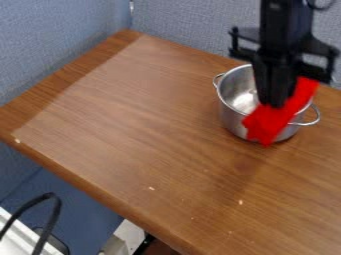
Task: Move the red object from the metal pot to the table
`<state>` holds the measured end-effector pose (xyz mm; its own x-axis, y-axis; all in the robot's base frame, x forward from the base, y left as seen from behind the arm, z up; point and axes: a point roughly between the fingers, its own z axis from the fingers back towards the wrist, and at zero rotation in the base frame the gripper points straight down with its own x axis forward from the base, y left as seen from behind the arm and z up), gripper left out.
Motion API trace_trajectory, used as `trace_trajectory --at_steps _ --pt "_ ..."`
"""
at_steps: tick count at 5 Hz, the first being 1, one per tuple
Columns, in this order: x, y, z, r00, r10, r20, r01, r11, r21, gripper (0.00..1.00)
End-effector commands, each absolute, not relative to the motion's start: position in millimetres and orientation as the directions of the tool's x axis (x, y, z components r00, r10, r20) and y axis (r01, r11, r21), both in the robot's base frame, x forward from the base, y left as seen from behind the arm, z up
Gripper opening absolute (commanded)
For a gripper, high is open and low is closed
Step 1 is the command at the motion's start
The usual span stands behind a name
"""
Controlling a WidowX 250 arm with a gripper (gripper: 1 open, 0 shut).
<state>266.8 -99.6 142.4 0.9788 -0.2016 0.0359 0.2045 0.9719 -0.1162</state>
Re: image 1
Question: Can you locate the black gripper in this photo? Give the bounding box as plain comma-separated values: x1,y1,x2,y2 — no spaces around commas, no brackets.
228,22,339,108

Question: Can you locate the red plastic block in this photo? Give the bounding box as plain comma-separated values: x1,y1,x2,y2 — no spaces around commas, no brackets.
242,77,319,146

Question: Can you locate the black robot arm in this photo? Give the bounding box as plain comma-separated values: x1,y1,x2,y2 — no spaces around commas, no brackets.
228,0,339,108

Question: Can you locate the metal pot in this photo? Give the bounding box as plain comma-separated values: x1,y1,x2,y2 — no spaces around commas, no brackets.
212,64,320,142

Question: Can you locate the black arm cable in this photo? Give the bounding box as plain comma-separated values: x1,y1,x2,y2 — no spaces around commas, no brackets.
303,0,338,11

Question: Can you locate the white table frame part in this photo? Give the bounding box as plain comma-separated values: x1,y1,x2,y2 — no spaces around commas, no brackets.
97,220,145,255

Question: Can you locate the black cable loop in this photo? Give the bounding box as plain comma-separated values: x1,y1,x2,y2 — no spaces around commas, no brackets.
0,192,64,255

